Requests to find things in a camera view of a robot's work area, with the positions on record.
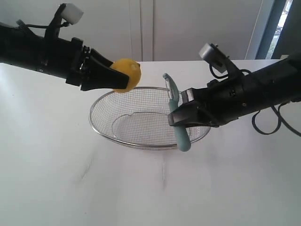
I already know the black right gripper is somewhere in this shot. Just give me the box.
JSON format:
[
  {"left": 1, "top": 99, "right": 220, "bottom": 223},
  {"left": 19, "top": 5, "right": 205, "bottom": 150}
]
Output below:
[{"left": 175, "top": 79, "right": 238, "bottom": 127}]

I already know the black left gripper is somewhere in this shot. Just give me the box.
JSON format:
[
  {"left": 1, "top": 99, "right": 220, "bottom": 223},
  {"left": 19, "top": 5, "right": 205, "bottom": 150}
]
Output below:
[{"left": 66, "top": 38, "right": 129, "bottom": 91}]

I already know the teal handled peeler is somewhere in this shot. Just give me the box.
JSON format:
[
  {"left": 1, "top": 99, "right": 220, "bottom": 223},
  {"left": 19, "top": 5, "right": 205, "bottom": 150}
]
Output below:
[{"left": 163, "top": 73, "right": 191, "bottom": 152}]

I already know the yellow lemon with sticker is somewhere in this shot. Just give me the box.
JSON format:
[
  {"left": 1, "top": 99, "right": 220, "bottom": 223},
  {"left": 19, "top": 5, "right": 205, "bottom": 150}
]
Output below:
[{"left": 110, "top": 58, "right": 142, "bottom": 93}]

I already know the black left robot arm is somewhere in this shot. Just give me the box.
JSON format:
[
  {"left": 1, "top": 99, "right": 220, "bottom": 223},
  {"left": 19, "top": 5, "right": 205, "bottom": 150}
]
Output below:
[{"left": 0, "top": 24, "right": 129, "bottom": 91}]

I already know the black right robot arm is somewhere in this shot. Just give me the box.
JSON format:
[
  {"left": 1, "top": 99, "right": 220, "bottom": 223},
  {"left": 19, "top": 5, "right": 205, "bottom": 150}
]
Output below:
[{"left": 168, "top": 53, "right": 301, "bottom": 128}]

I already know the steel wire mesh basket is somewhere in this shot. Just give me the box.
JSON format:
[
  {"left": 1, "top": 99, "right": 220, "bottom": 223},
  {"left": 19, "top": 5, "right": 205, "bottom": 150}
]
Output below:
[{"left": 88, "top": 86, "right": 212, "bottom": 151}]

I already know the black left camera cable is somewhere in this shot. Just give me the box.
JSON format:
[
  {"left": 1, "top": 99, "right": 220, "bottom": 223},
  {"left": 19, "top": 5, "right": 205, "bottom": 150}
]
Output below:
[{"left": 16, "top": 19, "right": 71, "bottom": 31}]

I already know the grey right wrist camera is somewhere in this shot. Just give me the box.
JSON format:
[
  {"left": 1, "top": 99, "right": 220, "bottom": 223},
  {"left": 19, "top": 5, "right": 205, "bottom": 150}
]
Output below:
[{"left": 199, "top": 43, "right": 228, "bottom": 73}]

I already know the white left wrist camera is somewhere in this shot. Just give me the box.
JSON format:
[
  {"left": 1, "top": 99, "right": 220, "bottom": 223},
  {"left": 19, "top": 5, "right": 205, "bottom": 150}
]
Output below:
[{"left": 61, "top": 3, "right": 84, "bottom": 25}]

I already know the dark right arm cable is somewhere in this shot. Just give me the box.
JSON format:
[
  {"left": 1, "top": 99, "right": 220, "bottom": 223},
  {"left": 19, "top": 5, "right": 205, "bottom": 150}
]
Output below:
[{"left": 251, "top": 103, "right": 301, "bottom": 137}]

